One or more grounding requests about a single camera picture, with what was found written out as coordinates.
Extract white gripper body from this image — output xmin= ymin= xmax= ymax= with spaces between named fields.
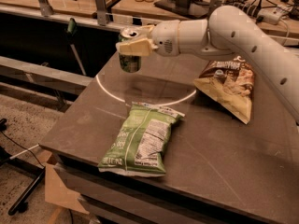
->
xmin=151 ymin=20 xmax=180 ymax=57

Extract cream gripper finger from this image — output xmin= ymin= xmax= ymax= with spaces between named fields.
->
xmin=137 ymin=24 xmax=155 ymax=35
xmin=116 ymin=38 xmax=158 ymax=56

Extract green soda can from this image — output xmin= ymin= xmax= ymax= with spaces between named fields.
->
xmin=119 ymin=27 xmax=141 ymax=73

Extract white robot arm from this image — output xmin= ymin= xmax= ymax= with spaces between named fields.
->
xmin=116 ymin=6 xmax=299 ymax=121

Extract black monitor stand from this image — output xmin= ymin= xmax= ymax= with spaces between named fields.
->
xmin=154 ymin=0 xmax=209 ymax=20

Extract brown sea salt chip bag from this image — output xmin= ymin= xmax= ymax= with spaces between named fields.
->
xmin=193 ymin=56 xmax=255 ymax=124

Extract black power strip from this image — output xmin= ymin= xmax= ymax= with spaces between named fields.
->
xmin=232 ymin=2 xmax=261 ymax=18

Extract green chip bag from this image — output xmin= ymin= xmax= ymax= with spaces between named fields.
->
xmin=98 ymin=102 xmax=184 ymax=177

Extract white power adapter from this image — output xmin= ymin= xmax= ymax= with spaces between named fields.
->
xmin=258 ymin=7 xmax=288 ymax=25

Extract tan cardboard piece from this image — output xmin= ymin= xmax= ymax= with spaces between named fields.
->
xmin=45 ymin=163 xmax=89 ymax=215

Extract black stand leg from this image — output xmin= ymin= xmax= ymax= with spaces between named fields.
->
xmin=8 ymin=168 xmax=45 ymax=216

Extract grey metal bracket middle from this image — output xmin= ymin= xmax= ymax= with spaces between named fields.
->
xmin=95 ymin=0 xmax=109 ymax=26

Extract grey metal bracket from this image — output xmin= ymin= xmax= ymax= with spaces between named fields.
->
xmin=95 ymin=0 xmax=109 ymax=26
xmin=38 ymin=0 xmax=53 ymax=17
xmin=209 ymin=0 xmax=222 ymax=12

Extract grey metal bracket right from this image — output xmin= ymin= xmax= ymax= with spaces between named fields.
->
xmin=209 ymin=0 xmax=222 ymax=12

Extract green handled tool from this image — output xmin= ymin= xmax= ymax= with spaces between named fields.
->
xmin=66 ymin=17 xmax=88 ymax=77

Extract grey metal bracket left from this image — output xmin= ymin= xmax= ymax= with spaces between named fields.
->
xmin=38 ymin=0 xmax=53 ymax=17

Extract black floor cable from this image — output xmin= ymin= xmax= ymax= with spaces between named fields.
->
xmin=0 ymin=129 xmax=46 ymax=169

